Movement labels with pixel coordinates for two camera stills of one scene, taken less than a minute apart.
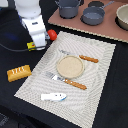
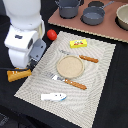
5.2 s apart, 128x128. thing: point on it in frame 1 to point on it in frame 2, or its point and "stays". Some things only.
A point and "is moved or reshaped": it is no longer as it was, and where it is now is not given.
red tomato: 52,34 stays
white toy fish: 53,96 stays
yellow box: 31,46 is moved or reshaped
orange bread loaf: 19,73 stays
